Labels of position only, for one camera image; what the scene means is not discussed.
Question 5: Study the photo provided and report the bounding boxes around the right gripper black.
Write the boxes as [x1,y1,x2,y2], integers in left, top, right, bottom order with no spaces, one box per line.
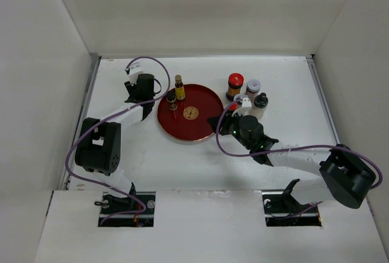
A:
[207,108,253,150]

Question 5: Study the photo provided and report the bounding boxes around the small black cap bottle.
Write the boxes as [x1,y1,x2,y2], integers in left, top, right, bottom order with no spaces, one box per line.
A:
[166,91,177,111]

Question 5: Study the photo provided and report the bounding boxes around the yellow label brown bottle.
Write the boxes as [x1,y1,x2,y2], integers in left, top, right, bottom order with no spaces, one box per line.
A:
[174,75,185,101]

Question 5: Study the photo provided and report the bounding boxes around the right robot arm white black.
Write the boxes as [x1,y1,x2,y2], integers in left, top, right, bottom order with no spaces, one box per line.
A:
[207,111,382,212]

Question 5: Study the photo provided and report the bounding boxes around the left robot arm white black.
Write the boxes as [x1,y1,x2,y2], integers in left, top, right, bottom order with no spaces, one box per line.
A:
[69,72,158,177]

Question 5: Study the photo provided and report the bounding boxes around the round red tray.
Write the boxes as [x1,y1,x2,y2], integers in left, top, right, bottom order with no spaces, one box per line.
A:
[157,84,224,142]

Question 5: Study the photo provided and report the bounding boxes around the small red lid jar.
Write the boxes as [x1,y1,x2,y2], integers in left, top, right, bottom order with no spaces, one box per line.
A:
[229,103,241,111]

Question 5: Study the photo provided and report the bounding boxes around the small white lid jar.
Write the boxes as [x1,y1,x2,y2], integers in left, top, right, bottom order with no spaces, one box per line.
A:
[233,94,246,100]

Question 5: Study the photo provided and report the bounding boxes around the red lid sauce jar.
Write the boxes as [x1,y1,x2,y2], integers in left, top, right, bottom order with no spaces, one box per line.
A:
[225,73,244,101]

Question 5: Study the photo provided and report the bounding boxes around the white bottle black cap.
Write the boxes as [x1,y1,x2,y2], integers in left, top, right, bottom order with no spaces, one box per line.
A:
[249,92,269,119]

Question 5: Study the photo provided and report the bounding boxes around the white lid spice jar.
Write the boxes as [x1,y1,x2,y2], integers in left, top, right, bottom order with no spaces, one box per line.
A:
[245,79,261,98]

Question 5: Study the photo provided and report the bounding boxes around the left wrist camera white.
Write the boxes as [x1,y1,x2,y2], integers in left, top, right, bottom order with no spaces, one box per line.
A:
[125,62,143,85]

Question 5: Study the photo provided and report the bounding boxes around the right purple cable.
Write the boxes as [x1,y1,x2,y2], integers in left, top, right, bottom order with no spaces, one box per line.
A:
[215,98,384,190]

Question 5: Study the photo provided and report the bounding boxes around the purple cable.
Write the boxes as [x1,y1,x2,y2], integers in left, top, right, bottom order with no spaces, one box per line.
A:
[215,98,384,190]
[65,56,171,225]

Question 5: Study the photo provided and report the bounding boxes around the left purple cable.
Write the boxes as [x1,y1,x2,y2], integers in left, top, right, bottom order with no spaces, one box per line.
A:
[65,56,171,225]

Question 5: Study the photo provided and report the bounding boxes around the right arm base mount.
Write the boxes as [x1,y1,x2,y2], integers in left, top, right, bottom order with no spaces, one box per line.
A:
[261,179,322,227]

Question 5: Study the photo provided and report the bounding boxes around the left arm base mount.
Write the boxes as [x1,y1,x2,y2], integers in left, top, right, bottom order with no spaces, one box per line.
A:
[94,185,156,228]

